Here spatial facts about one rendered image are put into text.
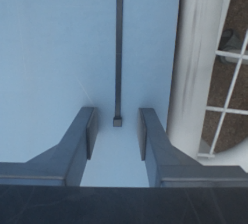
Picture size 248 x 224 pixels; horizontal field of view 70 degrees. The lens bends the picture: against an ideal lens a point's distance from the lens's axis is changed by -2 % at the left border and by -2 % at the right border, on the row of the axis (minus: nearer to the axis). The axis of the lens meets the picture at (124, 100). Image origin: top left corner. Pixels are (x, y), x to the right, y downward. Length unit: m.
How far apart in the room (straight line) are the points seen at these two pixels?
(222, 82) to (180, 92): 0.70
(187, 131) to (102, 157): 0.08
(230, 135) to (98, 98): 0.87
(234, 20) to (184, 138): 0.72
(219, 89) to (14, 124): 0.79
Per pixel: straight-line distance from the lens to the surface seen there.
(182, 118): 0.17
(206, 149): 0.50
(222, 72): 0.85
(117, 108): 0.16
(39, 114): 0.18
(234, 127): 0.98
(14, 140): 0.20
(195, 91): 0.16
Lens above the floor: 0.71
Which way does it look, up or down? 72 degrees down
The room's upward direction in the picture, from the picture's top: 168 degrees clockwise
